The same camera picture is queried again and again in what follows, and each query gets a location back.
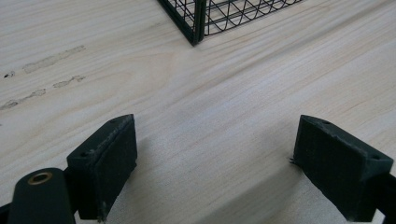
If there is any black wire basket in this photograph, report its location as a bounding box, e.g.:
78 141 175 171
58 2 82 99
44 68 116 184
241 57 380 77
156 0 304 48

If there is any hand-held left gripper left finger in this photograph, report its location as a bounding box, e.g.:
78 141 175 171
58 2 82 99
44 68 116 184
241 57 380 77
65 113 138 223

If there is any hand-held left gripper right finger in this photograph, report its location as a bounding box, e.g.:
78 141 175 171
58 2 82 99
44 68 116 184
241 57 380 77
292 114 394 223

